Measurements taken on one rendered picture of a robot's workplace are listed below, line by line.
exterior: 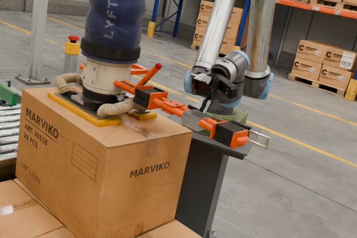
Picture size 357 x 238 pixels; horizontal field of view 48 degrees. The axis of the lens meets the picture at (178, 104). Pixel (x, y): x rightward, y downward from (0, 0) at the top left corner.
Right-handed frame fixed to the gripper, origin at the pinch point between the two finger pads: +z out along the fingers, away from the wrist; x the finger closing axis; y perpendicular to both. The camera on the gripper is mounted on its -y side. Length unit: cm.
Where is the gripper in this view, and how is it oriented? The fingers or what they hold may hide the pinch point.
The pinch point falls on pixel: (196, 100)
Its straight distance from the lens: 129.4
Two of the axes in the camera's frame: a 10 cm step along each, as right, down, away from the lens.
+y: -8.4, -2.6, 4.8
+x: -0.2, -8.6, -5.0
